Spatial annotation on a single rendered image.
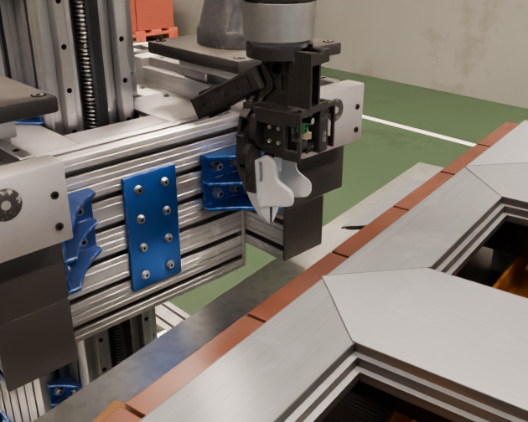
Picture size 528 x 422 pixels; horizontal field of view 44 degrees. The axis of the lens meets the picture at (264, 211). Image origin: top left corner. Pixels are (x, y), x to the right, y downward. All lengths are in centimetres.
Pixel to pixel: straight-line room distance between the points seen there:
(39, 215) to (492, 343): 47
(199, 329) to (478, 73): 427
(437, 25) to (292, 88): 452
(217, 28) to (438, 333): 57
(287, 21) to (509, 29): 428
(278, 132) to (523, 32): 422
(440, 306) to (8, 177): 46
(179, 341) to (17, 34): 49
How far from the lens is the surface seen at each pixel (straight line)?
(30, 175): 69
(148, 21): 689
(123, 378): 88
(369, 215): 121
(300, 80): 68
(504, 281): 107
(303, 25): 67
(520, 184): 108
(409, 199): 102
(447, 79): 518
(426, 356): 65
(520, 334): 70
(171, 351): 92
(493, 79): 500
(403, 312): 70
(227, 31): 101
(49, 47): 96
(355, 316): 69
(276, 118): 68
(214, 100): 75
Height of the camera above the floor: 122
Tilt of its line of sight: 24 degrees down
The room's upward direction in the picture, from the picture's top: straight up
